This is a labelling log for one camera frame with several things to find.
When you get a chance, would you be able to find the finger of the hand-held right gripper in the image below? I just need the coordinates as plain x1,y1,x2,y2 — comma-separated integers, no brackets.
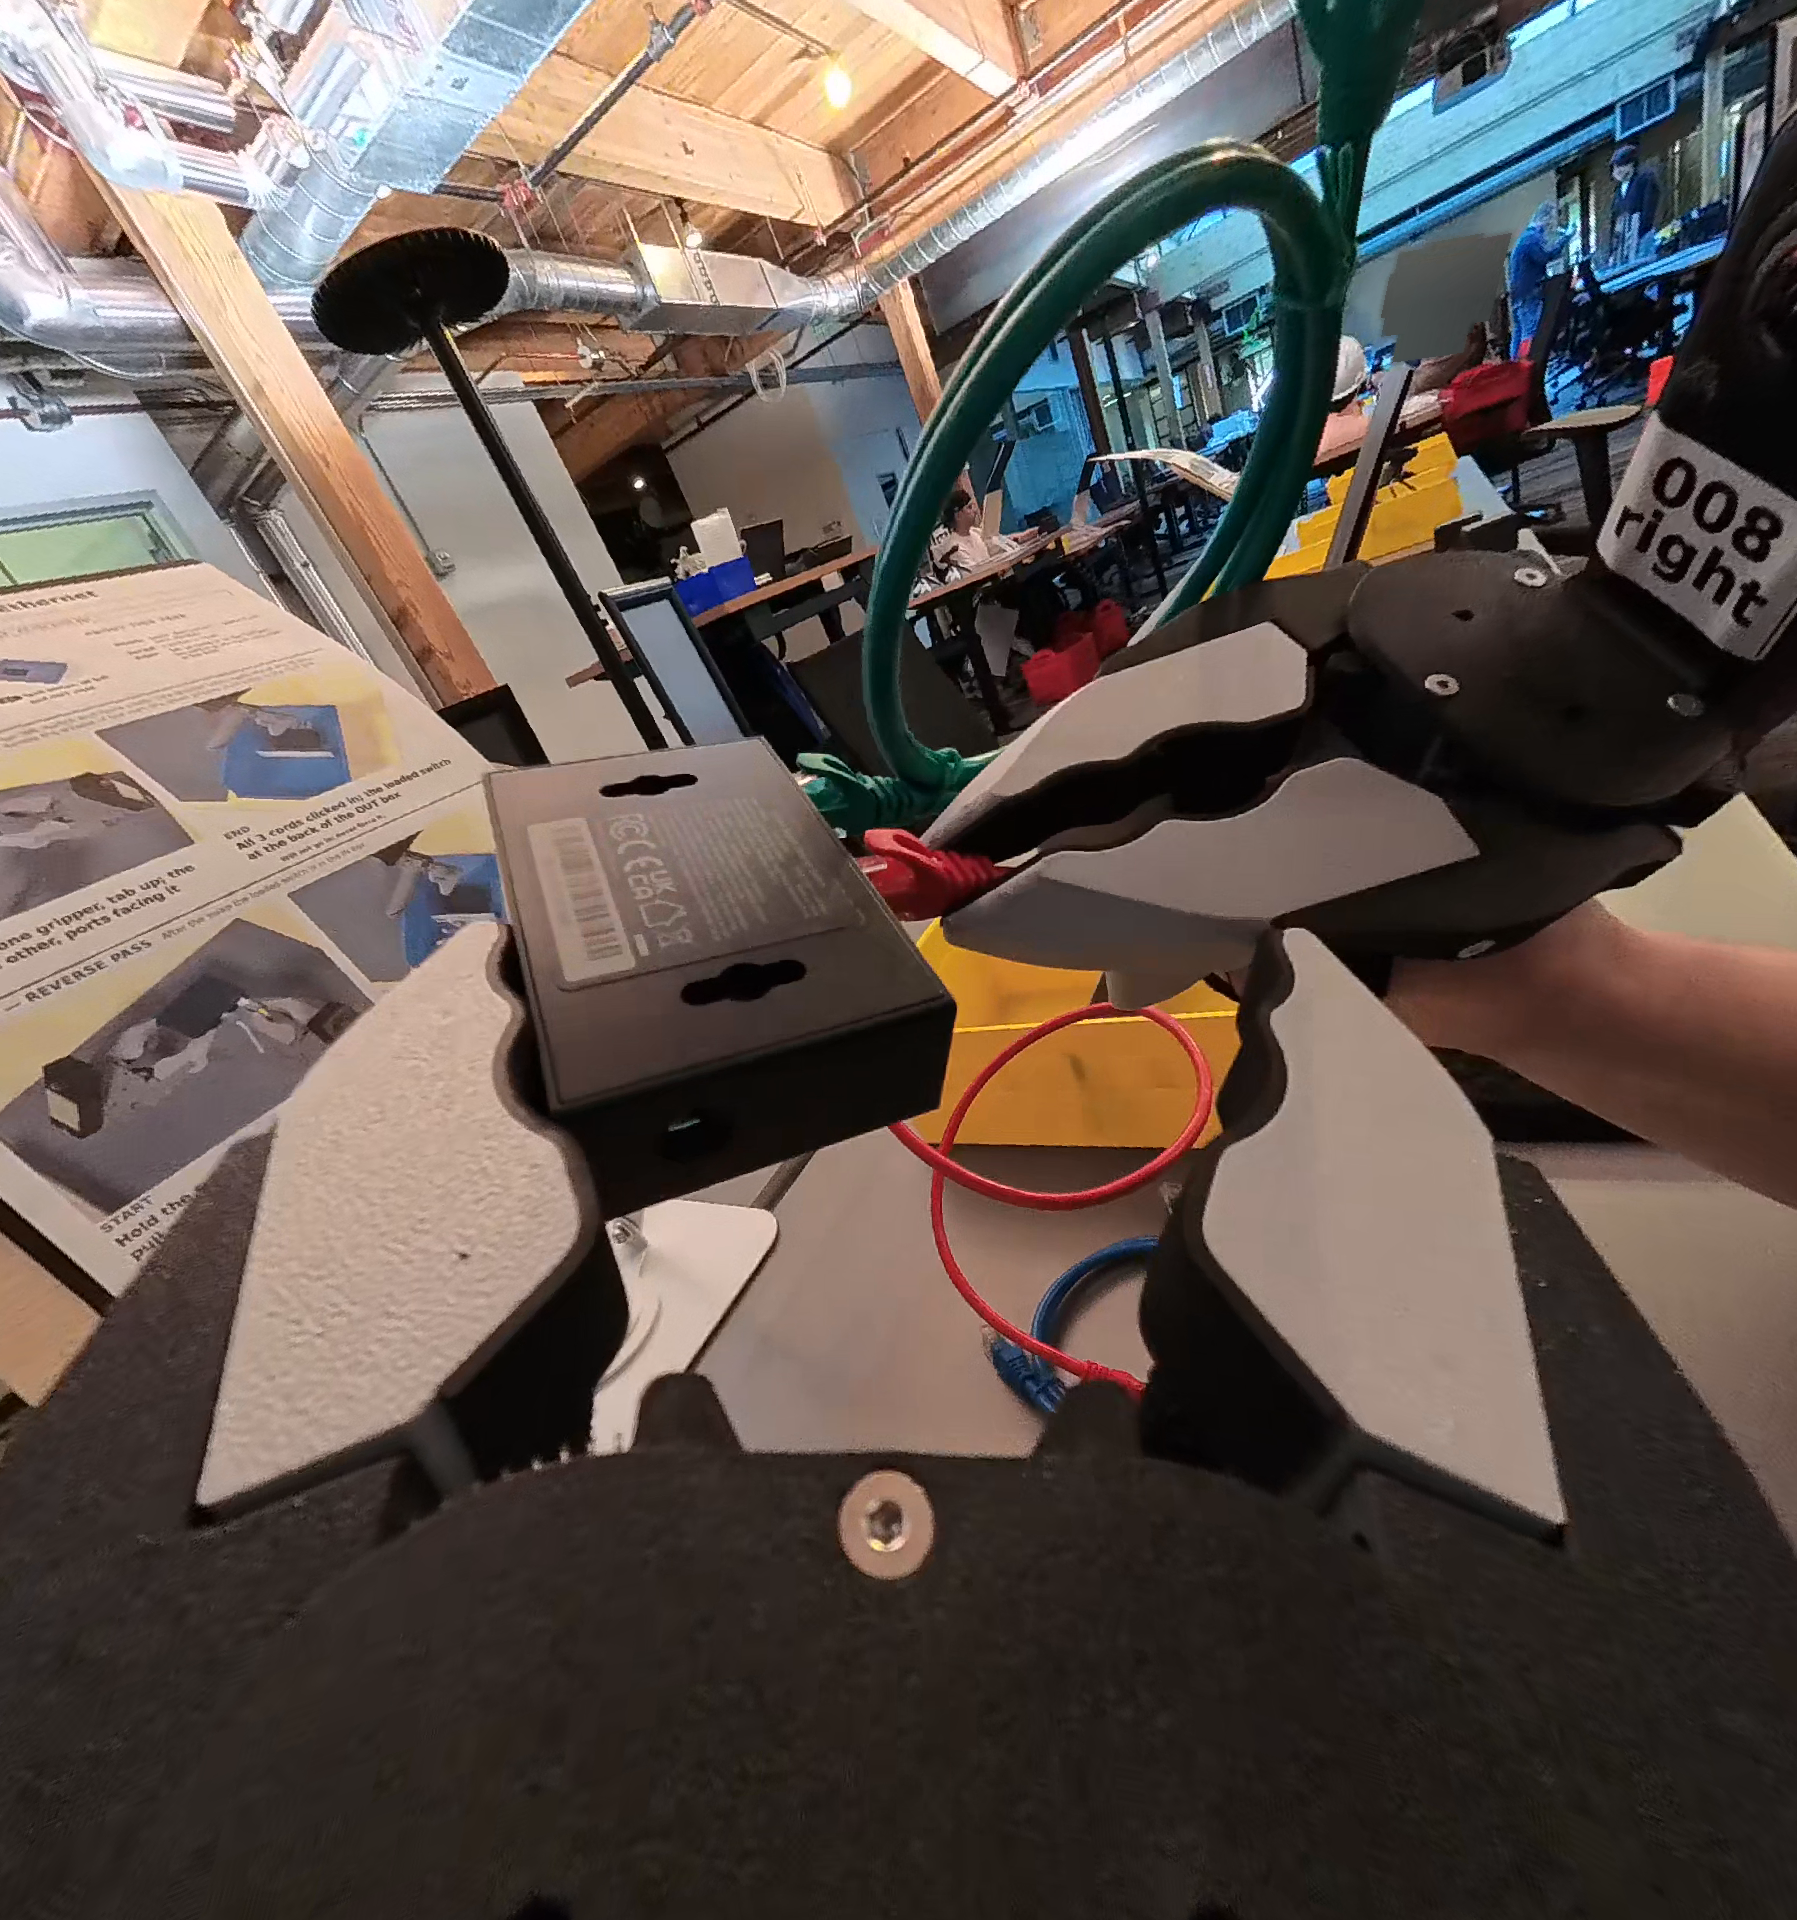
917,619,1315,864
938,754,1486,1011

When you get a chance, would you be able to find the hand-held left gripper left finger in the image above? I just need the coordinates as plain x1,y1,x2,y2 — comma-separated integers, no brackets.
193,918,634,1514

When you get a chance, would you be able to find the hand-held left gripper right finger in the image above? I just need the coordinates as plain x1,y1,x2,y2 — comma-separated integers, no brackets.
1139,926,1572,1540

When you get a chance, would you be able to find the green ethernet cable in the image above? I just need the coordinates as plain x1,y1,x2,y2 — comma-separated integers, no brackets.
796,0,1418,842

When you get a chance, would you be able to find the red ethernet cable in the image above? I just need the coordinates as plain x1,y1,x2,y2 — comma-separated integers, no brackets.
857,826,1218,1401

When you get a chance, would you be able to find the black network switch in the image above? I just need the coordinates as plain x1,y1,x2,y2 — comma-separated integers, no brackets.
482,737,960,1220

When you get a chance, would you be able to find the person's right forearm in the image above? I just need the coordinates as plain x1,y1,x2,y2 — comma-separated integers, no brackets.
1385,899,1797,1232

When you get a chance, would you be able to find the red storage bin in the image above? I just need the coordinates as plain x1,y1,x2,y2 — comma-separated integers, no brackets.
1021,604,1134,707

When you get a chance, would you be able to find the yellow plastic bin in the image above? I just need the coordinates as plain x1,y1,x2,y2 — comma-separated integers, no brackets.
1266,434,1503,584
911,918,1244,1149

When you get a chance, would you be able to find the printed instruction sheet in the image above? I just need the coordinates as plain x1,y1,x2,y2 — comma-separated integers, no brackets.
0,561,509,1298

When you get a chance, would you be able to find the computer monitor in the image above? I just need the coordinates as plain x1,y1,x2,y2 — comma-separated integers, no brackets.
599,579,763,748

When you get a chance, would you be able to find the black floor lamp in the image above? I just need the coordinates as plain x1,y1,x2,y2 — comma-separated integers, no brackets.
307,232,678,747

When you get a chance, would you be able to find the blue ethernet cable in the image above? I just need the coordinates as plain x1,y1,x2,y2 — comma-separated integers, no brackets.
984,1236,1161,1415

